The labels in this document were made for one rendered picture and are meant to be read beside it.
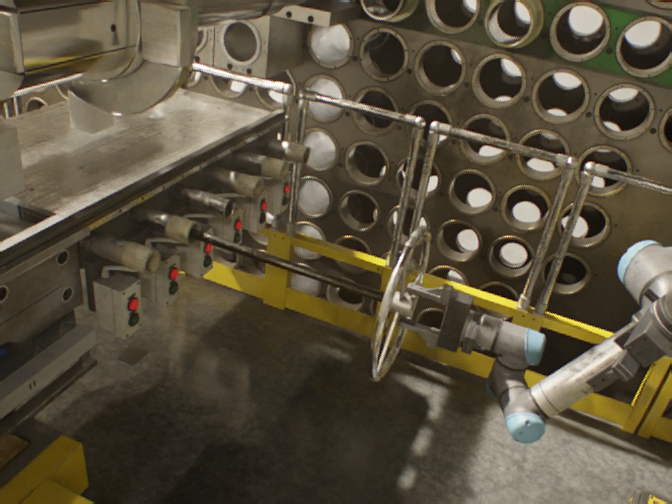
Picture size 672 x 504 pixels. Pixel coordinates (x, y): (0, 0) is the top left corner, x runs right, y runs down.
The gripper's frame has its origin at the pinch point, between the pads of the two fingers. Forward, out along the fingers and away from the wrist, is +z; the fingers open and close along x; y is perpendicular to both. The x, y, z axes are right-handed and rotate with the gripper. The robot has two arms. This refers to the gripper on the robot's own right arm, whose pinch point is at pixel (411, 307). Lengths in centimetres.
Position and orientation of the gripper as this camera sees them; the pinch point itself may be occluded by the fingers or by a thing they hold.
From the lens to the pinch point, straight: 145.2
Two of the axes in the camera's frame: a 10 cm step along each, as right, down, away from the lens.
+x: 1.8, -9.0, -4.0
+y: 3.4, -3.2, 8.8
